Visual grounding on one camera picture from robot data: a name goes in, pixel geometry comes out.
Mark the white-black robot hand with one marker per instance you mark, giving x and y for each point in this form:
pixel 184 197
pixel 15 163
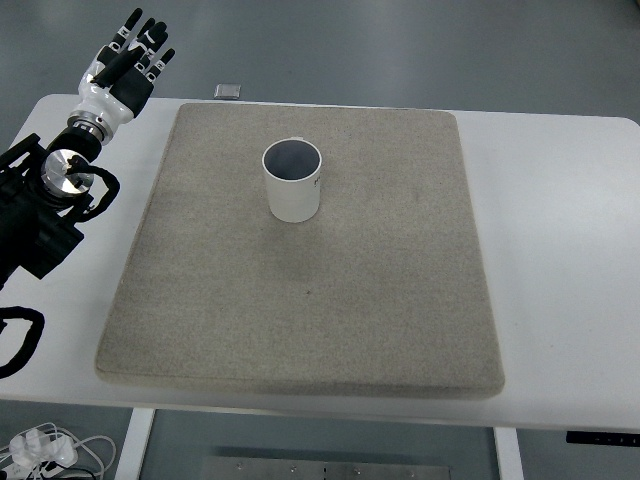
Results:
pixel 107 102

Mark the white cylindrical cup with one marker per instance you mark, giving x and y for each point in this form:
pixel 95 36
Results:
pixel 292 200

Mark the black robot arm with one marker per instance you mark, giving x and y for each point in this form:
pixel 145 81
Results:
pixel 25 230

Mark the small grey floor plate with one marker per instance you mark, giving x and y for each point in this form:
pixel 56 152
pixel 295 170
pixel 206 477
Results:
pixel 228 91

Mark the grey-beige square mat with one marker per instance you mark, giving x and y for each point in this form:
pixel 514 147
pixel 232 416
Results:
pixel 300 310

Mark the white table leg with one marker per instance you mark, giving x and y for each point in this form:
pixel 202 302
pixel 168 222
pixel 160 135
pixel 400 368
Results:
pixel 509 455
pixel 134 445

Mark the white power strip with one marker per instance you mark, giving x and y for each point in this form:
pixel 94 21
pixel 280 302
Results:
pixel 37 447

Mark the black table control panel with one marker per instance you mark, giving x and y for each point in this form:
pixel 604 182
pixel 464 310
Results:
pixel 600 437

